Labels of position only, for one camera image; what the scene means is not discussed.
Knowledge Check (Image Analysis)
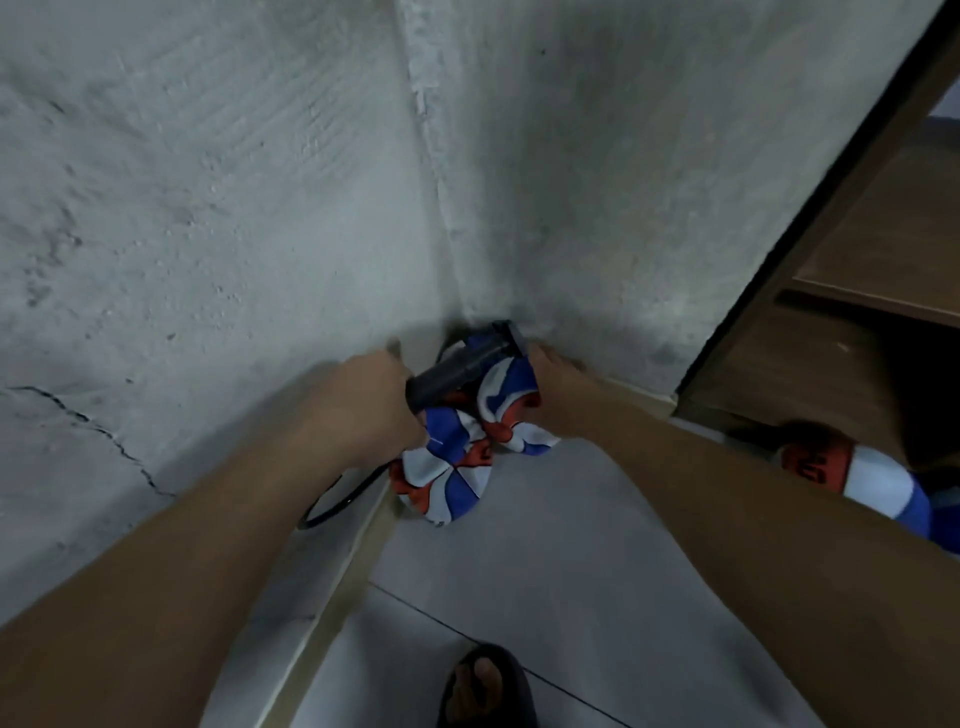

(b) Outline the person's left hand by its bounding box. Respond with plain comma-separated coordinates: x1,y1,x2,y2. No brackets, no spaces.
304,349,431,476

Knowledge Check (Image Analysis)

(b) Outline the person's right hand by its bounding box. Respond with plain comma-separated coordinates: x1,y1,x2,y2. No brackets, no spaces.
525,345,609,446

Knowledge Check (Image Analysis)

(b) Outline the blue white red basketball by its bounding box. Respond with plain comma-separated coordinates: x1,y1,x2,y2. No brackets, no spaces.
390,405,498,530
472,352,566,458
775,424,938,545

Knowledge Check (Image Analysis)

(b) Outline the black hand pump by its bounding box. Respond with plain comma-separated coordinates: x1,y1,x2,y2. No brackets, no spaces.
297,319,528,533

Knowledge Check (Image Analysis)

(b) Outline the brown wooden cubby shelf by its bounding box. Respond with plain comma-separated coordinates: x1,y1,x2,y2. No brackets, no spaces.
672,0,960,470

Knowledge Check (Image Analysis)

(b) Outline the person's left forearm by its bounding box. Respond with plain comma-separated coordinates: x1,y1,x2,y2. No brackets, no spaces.
0,427,369,728

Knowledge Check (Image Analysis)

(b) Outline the person's right forearm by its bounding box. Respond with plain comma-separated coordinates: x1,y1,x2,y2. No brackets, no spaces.
577,382,960,728

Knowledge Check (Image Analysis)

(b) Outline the person's left foot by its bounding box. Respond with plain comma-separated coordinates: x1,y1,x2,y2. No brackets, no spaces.
450,655,507,728

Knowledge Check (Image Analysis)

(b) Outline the black sandal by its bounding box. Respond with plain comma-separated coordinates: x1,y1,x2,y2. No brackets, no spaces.
436,642,540,728

